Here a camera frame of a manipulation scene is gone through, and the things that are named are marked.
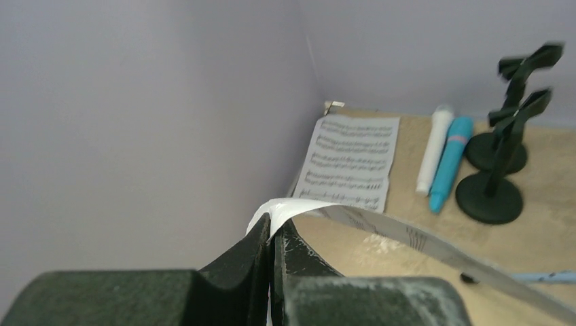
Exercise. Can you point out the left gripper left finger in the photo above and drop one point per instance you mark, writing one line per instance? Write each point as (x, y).
(231, 290)

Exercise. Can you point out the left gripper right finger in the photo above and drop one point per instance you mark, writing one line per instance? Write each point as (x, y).
(306, 290)

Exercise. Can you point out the sheet music page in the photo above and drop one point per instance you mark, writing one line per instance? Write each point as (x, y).
(349, 160)

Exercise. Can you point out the sheet music pages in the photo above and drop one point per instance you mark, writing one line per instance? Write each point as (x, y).
(281, 210)

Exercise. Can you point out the black mic stand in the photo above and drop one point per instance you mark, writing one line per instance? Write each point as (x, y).
(515, 70)
(487, 196)

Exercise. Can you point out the white toy microphone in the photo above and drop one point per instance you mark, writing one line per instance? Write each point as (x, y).
(441, 120)

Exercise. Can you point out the blue toy microphone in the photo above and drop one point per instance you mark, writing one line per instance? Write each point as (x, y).
(458, 136)

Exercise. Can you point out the light blue music stand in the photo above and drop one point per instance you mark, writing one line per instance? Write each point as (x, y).
(561, 277)

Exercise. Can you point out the aluminium frame rail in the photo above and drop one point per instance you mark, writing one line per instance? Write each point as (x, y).
(332, 107)

